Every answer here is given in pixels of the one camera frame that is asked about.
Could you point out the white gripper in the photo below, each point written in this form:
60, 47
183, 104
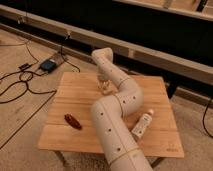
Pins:
103, 79

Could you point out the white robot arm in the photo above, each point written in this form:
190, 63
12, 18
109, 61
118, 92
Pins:
121, 150

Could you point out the red-brown oblong object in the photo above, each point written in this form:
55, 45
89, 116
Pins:
72, 121

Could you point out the wooden table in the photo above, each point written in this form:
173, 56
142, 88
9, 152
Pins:
78, 91

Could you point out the white plastic bottle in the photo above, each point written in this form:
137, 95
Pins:
141, 125

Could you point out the blue power adapter box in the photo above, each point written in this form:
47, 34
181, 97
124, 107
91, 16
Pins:
48, 65

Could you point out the small black connector box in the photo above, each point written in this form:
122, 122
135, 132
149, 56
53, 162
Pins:
24, 66

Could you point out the long wooden beam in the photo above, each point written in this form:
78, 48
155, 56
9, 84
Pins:
181, 43

